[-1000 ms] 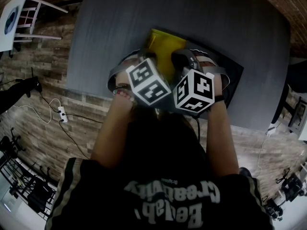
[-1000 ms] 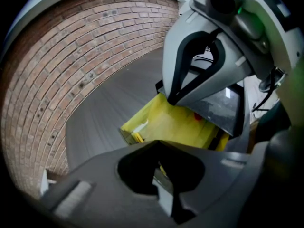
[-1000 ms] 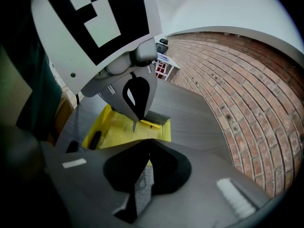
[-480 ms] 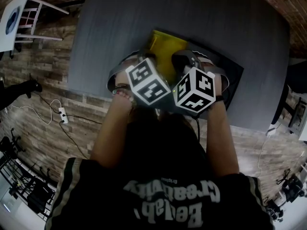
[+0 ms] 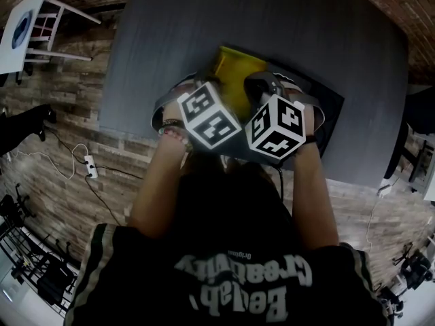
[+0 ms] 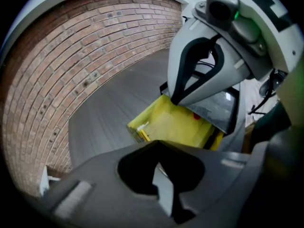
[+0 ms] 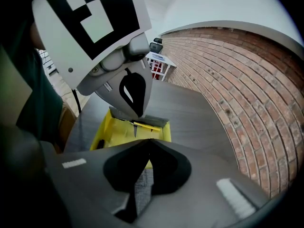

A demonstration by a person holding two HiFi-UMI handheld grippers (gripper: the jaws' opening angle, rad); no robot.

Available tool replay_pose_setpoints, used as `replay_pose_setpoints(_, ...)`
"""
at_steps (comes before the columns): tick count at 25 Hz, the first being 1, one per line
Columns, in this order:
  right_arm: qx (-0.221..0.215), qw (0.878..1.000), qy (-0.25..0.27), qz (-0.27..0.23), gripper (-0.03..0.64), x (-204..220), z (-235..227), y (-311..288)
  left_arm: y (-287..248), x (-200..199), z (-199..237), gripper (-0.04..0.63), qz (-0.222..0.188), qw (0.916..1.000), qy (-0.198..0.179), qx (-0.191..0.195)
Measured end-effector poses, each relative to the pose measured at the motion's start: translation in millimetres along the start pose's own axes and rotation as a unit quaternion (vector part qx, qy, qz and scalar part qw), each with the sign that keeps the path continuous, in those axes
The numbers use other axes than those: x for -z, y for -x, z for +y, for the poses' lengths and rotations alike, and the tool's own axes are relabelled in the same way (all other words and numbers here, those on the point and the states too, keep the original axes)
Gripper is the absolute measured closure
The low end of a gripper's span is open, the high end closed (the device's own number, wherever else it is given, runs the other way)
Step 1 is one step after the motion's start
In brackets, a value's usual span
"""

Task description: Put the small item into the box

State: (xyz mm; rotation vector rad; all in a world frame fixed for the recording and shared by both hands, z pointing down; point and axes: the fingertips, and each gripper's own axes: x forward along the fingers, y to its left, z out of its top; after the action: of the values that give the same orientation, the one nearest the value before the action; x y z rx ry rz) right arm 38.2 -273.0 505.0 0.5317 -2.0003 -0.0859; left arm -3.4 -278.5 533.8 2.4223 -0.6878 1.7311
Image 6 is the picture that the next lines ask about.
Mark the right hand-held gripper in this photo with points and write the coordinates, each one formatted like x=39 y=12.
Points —
x=268 y=39

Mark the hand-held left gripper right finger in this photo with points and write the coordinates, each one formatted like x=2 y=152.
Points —
x=213 y=182

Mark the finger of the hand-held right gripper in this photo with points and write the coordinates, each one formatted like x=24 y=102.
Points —
x=174 y=65

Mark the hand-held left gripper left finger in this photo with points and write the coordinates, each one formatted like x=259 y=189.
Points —
x=95 y=186

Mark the small red round item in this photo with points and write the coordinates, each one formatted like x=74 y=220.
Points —
x=196 y=116

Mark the grey gripper camera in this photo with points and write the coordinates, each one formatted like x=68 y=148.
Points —
x=222 y=8

